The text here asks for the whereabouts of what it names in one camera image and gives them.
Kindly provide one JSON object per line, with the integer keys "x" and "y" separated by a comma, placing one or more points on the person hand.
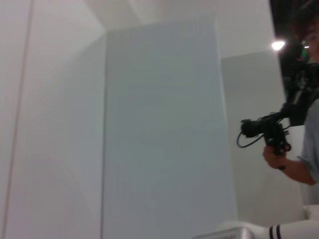
{"x": 272, "y": 159}

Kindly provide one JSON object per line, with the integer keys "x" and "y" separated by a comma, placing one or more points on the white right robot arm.
{"x": 299, "y": 229}

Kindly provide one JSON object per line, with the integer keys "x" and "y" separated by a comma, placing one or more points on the person in light shirt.
{"x": 311, "y": 137}

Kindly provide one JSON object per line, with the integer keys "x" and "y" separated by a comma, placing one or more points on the bright ceiling lamp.
{"x": 277, "y": 45}

